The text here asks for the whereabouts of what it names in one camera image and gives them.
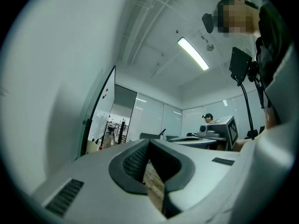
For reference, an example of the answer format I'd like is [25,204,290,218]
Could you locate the black-framed rolling whiteboard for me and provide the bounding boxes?
[80,65,117,158]

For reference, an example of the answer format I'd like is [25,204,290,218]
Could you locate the long ceiling light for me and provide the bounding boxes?
[177,36,210,71]

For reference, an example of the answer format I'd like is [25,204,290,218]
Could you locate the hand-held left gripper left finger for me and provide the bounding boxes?
[31,138,175,224]

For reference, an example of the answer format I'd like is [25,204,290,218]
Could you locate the distant office desks and chairs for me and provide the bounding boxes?
[106,115,128,144]

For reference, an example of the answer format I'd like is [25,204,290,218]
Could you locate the thick black cable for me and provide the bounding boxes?
[240,82,256,140]

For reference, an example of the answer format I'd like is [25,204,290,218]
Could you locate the person's black clothing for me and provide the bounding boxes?
[255,2,294,126]

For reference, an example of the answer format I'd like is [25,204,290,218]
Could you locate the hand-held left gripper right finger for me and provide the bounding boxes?
[149,139,242,219]

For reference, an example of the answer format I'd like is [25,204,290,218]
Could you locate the black head-mounted camera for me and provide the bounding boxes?
[202,13,215,34]

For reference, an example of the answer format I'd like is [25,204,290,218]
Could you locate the person's head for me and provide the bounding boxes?
[216,0,260,37]

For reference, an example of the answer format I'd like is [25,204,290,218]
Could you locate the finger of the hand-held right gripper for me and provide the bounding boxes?
[168,136,208,149]

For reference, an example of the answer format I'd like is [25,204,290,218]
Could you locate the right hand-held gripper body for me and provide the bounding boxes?
[198,115,239,151]

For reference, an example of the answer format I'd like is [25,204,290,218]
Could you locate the black chest-mounted box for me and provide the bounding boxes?
[228,47,253,86]

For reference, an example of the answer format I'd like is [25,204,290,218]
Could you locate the white marker caddy box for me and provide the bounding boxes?
[85,138,103,154]

